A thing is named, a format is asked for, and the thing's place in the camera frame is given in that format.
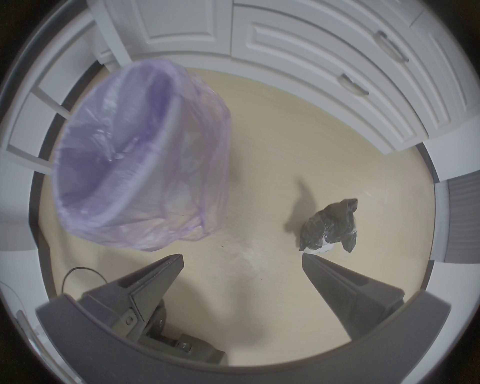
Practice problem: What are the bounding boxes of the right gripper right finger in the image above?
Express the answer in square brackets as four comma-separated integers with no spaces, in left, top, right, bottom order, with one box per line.
[302,254,406,342]

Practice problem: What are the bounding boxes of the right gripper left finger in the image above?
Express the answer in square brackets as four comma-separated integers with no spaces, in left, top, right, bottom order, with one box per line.
[80,254,185,342]

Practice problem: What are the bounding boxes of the black plastic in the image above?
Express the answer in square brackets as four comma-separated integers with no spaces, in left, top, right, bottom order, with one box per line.
[299,198,359,256]

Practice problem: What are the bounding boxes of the purple plastic bag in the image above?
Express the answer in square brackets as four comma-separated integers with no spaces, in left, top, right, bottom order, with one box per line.
[52,59,232,252]

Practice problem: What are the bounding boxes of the white trash bin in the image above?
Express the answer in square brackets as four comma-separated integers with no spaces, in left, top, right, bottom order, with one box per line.
[54,62,226,244]

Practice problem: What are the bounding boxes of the white wardrobe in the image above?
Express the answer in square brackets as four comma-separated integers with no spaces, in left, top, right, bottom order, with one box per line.
[86,0,475,156]

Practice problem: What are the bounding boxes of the black cable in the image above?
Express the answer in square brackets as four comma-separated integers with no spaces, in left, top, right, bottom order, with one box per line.
[62,267,109,297]

